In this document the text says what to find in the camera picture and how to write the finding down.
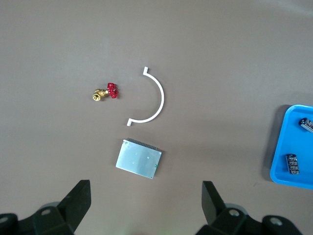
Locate brown table cover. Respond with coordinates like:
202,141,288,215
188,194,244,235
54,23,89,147
0,0,313,235

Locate silver metal power supply box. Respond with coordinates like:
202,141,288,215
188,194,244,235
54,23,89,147
115,139,162,180

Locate brass valve red handwheel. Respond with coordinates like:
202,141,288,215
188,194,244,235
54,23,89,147
92,82,120,102

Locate blue plastic tray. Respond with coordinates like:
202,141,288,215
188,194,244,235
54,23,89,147
269,104,313,190

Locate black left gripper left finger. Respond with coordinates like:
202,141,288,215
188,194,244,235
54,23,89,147
18,180,92,235

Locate black printed capacitor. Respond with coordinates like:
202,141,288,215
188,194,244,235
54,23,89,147
298,117,313,134

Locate dark brown capacitor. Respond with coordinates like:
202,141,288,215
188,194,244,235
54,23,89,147
285,153,301,176

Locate white semicircular plastic clamp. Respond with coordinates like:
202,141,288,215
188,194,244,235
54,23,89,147
127,66,165,127

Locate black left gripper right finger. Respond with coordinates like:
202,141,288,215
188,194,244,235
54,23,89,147
195,180,266,235

